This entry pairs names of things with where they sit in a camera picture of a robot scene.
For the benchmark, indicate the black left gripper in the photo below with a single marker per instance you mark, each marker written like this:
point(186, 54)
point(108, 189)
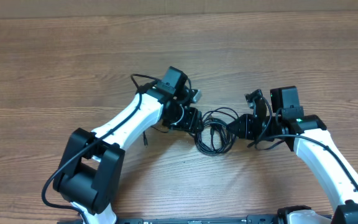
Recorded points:
point(191, 122)

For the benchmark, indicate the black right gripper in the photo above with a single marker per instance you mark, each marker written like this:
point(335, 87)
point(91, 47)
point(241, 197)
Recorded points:
point(245, 121)

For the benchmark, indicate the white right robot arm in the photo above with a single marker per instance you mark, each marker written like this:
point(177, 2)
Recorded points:
point(284, 120)

